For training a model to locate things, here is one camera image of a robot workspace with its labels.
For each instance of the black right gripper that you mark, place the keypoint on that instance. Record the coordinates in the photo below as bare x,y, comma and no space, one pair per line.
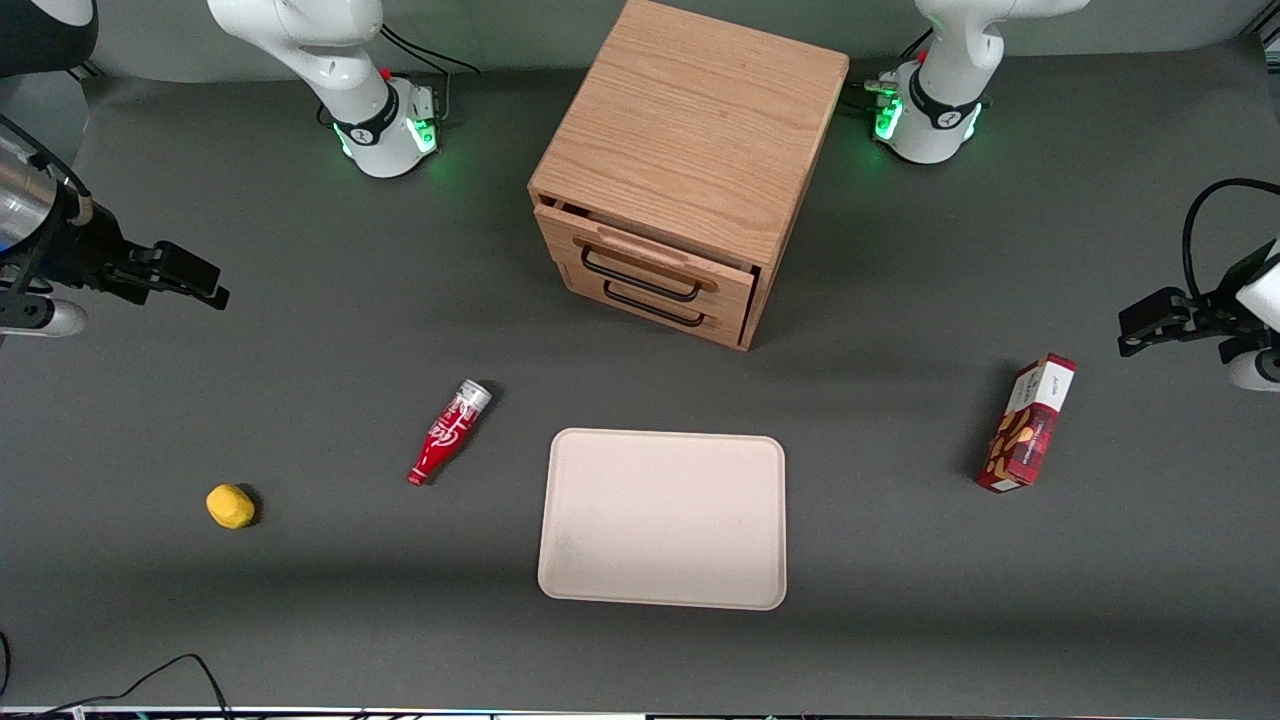
88,256

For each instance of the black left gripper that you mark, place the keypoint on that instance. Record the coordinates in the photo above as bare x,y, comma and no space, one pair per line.
1219,303

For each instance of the wooden drawer with grip lip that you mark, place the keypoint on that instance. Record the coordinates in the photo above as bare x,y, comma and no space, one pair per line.
560,232

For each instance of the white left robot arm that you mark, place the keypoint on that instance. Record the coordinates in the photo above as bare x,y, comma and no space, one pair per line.
945,90

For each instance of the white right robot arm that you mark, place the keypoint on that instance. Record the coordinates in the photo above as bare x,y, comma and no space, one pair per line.
330,60

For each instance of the plain wooden drawer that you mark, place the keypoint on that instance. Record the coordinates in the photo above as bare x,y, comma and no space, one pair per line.
728,328

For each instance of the wooden drawer cabinet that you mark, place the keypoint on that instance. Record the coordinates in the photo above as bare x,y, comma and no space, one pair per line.
690,120

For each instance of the red cookie box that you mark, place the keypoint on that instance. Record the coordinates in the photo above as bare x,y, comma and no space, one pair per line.
1028,430

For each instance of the yellow lemon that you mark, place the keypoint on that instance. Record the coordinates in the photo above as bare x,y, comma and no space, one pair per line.
230,507

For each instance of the red soda bottle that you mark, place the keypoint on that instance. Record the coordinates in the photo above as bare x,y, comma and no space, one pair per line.
447,437

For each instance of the beige rectangular tray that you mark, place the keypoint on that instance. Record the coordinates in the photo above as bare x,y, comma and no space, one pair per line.
662,520

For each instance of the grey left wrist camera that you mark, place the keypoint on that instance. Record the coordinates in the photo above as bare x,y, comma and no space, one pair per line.
1255,370

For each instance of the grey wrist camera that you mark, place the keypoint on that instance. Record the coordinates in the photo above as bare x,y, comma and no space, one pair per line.
45,318
1255,370

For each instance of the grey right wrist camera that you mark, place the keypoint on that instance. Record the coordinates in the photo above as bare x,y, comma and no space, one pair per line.
45,318

